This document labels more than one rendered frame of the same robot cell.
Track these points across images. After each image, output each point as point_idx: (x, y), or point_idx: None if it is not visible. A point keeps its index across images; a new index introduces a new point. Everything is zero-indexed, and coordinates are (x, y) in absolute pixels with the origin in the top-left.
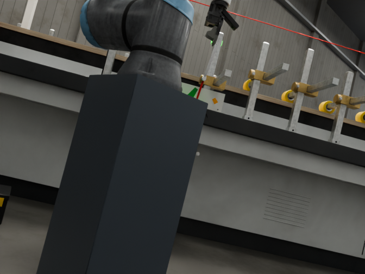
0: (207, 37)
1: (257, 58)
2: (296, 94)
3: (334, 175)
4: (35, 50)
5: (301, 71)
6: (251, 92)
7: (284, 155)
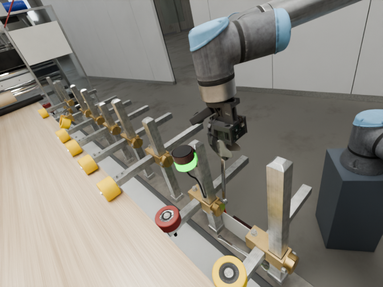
0: (229, 156)
1: (155, 142)
2: (139, 147)
3: None
4: None
5: (128, 126)
6: (174, 173)
7: None
